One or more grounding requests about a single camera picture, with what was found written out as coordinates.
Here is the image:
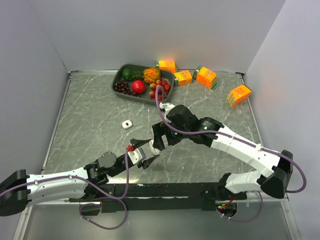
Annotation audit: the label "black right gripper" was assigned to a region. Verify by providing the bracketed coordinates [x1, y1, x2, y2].
[152, 118, 190, 150]

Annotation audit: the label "white oval charging case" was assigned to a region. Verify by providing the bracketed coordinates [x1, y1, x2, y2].
[148, 140, 161, 156]

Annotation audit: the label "white square charging case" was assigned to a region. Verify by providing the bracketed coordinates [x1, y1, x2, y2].
[121, 120, 133, 130]

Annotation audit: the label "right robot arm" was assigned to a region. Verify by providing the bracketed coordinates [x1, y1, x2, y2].
[149, 103, 293, 199]

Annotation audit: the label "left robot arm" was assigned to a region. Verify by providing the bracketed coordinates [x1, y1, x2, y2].
[0, 138, 161, 217]

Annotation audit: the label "orange box middle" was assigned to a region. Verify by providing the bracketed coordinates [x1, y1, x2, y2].
[174, 70, 193, 87]

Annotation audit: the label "red pomegranate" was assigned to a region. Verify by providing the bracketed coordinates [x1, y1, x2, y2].
[131, 80, 146, 95]

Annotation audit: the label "dark grey fruit tray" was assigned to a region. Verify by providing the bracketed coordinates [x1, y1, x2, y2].
[111, 63, 175, 105]

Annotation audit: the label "orange pineapple toy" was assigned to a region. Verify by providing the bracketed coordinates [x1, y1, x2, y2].
[142, 67, 161, 85]

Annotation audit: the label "dark purple grapes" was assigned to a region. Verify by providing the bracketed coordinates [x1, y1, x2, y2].
[113, 80, 139, 97]

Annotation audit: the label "orange sponge box near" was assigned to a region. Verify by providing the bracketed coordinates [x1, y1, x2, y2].
[192, 65, 218, 90]

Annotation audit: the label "orange box back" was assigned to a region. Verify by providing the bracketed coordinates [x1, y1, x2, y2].
[155, 60, 177, 73]

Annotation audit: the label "orange striped sponge box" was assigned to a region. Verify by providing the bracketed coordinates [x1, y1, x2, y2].
[226, 84, 252, 108]

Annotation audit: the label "green pepper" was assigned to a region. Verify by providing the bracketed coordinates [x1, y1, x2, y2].
[122, 68, 132, 81]

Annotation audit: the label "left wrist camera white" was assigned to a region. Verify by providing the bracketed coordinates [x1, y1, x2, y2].
[126, 145, 146, 165]

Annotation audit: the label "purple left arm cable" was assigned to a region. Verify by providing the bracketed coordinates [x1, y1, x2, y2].
[0, 152, 130, 201]

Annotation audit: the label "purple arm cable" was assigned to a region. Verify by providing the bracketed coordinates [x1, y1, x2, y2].
[154, 84, 308, 194]
[0, 152, 130, 201]

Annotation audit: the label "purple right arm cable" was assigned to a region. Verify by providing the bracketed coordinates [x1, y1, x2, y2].
[154, 84, 308, 194]

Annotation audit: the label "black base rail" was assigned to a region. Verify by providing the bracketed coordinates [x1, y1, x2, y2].
[69, 182, 247, 213]

